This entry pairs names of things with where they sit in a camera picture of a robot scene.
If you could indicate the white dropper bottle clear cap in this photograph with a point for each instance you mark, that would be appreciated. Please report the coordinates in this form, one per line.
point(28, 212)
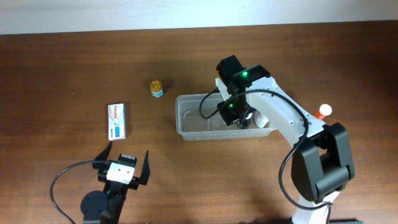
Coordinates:
point(260, 119)

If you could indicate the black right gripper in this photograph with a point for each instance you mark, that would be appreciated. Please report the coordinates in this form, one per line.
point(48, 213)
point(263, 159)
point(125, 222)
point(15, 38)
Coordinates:
point(243, 123)

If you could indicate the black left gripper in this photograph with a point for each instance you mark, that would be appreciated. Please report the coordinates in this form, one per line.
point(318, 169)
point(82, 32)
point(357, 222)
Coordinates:
point(134, 180)

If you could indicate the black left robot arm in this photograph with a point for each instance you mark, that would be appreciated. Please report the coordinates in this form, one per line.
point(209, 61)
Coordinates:
point(105, 206)

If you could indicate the small jar gold lid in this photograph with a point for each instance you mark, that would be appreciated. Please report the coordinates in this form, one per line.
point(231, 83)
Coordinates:
point(156, 89)

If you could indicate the clear plastic container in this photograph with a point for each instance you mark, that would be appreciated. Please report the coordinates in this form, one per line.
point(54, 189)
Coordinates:
point(192, 127)

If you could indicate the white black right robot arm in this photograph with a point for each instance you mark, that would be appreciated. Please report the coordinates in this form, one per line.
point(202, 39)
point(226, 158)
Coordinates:
point(322, 162)

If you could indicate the orange tablet tube white cap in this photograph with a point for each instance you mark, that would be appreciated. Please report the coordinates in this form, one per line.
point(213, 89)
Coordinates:
point(323, 111)

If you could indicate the dark bottle white cap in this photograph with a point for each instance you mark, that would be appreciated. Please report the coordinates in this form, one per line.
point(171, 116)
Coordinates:
point(245, 121)

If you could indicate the white Panadol box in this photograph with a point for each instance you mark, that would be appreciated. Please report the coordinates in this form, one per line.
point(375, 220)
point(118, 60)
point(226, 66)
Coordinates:
point(116, 122)

